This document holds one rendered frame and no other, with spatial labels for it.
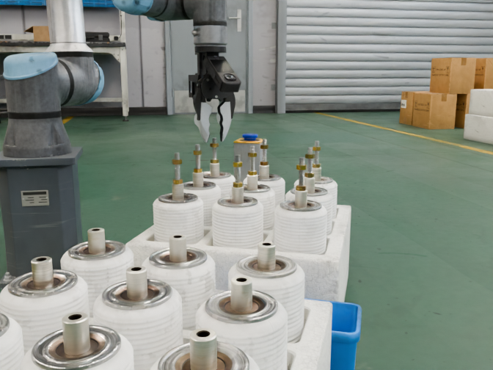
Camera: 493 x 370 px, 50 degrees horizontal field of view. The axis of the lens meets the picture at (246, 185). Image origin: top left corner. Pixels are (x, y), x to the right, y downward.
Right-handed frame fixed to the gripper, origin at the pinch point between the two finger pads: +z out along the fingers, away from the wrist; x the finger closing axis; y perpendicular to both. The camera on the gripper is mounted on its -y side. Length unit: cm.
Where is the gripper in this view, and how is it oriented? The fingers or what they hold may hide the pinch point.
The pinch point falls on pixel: (215, 136)
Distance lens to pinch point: 121.8
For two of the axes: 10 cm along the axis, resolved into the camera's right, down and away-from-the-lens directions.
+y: -4.5, -1.9, 8.7
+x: -8.9, 1.0, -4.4
